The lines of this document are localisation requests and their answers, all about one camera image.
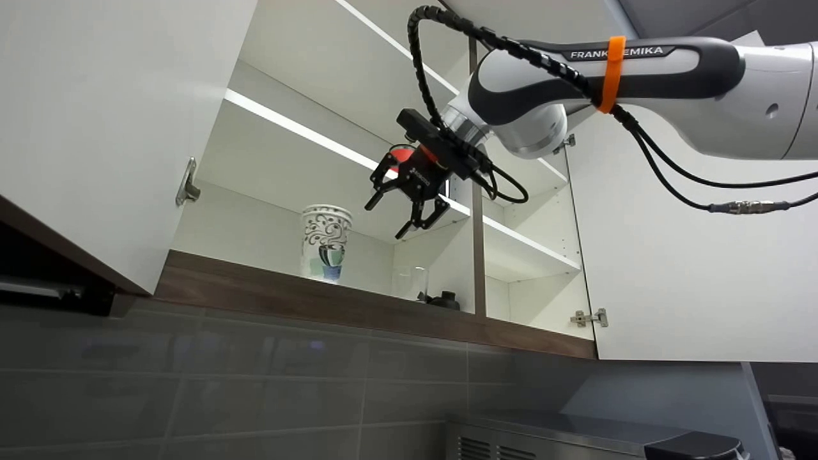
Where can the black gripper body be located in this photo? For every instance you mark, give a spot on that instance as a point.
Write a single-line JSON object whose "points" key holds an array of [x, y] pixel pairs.
{"points": [[438, 154]]}

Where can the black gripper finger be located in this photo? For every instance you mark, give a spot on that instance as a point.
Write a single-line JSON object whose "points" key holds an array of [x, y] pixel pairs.
{"points": [[382, 184], [420, 221]]}

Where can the patterned paper cup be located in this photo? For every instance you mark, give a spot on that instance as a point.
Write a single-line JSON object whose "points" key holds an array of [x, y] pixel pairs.
{"points": [[323, 240]]}

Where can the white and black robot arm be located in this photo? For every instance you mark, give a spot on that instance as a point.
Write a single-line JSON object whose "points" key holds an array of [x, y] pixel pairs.
{"points": [[721, 98]]}

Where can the small black object on shelf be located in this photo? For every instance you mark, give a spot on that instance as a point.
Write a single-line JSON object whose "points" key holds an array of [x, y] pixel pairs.
{"points": [[444, 299]]}

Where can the white cabinet shelf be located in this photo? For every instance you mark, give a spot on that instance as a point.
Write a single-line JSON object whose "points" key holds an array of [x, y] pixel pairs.
{"points": [[291, 164]]}

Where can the red cup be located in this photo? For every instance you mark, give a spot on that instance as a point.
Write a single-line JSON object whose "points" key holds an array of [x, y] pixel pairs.
{"points": [[402, 154]]}

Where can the metal door hinge left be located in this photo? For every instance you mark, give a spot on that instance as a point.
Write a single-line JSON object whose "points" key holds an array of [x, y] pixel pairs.
{"points": [[186, 190]]}

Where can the metal door hinge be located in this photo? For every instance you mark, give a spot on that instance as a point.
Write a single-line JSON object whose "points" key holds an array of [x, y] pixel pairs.
{"points": [[186, 190], [595, 316]]}

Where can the metal door hinge right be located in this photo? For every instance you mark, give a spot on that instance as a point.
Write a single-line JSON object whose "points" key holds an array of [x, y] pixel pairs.
{"points": [[595, 316]]}

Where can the white right cabinet door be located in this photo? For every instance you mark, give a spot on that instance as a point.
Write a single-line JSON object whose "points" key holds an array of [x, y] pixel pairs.
{"points": [[696, 255]]}

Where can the white cabinet door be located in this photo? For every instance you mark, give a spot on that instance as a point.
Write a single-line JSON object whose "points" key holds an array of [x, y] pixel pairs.
{"points": [[102, 107], [696, 255]]}

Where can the white left cabinet door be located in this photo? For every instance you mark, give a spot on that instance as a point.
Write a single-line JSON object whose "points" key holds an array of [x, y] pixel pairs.
{"points": [[102, 107]]}

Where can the black appliance corner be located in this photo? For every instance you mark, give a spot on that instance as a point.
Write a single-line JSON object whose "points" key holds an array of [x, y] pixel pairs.
{"points": [[696, 444]]}

